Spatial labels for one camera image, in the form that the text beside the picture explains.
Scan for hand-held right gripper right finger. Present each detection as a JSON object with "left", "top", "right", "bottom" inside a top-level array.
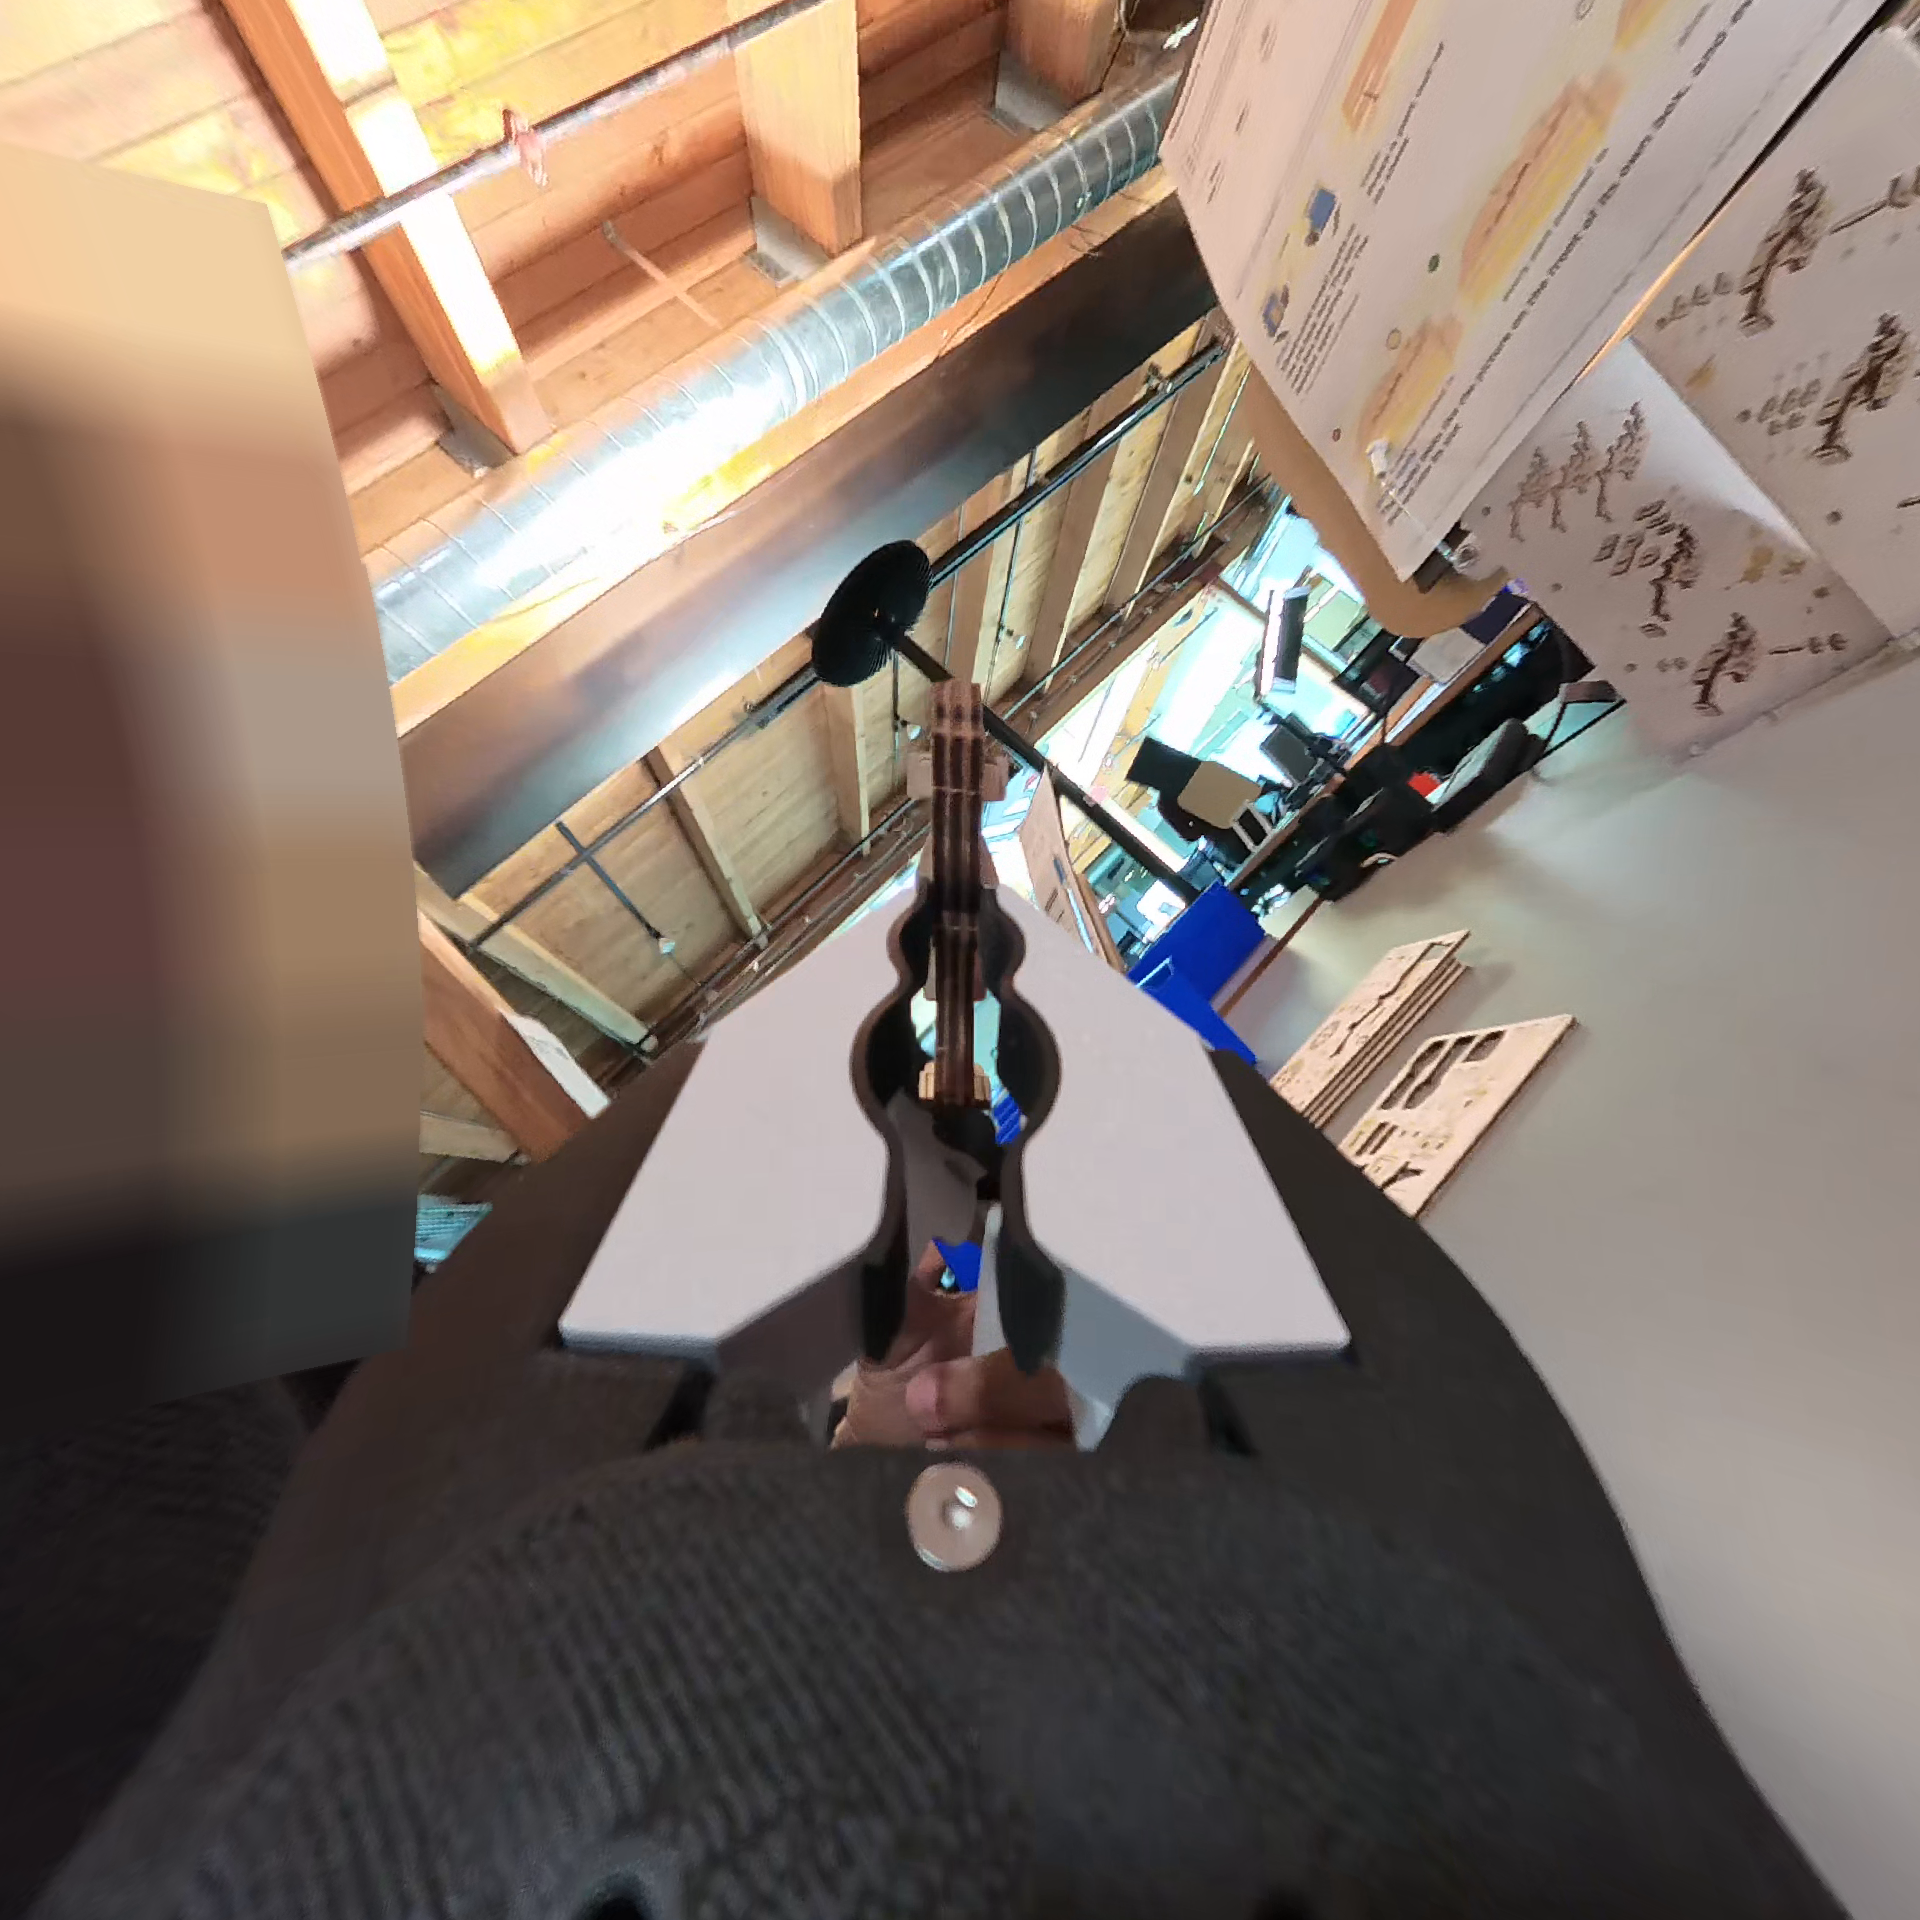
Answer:
[{"left": 969, "top": 883, "right": 1351, "bottom": 1443}]

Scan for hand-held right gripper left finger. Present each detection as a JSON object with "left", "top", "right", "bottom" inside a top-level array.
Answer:
[{"left": 558, "top": 883, "right": 947, "bottom": 1410}]

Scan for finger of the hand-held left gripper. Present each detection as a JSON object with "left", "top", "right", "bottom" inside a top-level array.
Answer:
[{"left": 883, "top": 1092, "right": 1004, "bottom": 1360}]

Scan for laser-cut wooden parts sheet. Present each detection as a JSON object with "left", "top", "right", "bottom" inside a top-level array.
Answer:
[{"left": 1337, "top": 1015, "right": 1574, "bottom": 1217}]

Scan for small wooden model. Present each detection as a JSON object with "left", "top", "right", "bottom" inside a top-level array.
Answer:
[{"left": 908, "top": 683, "right": 1004, "bottom": 1114}]

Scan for grey desk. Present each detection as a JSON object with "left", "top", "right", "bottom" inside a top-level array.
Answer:
[{"left": 1214, "top": 351, "right": 1920, "bottom": 1920}]

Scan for person's left hand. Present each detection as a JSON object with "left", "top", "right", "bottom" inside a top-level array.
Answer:
[{"left": 833, "top": 1250, "right": 1073, "bottom": 1450}]

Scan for blue plastic bin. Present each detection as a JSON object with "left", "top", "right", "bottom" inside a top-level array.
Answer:
[{"left": 1128, "top": 881, "right": 1263, "bottom": 1065}]

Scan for stack of wooden sheets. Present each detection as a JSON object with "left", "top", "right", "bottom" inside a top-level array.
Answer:
[{"left": 1272, "top": 929, "right": 1472, "bottom": 1126}]

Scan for wooden poster stand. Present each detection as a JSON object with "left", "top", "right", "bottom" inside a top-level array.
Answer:
[{"left": 1242, "top": 374, "right": 1532, "bottom": 634}]

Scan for white printed model box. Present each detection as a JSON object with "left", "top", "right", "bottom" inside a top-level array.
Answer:
[{"left": 1464, "top": 30, "right": 1920, "bottom": 754}]

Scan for instruction poster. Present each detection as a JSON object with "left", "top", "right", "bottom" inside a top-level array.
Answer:
[{"left": 1162, "top": 0, "right": 1893, "bottom": 581}]

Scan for silver spiral duct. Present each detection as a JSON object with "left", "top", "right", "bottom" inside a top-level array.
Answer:
[{"left": 366, "top": 60, "right": 1186, "bottom": 679}]

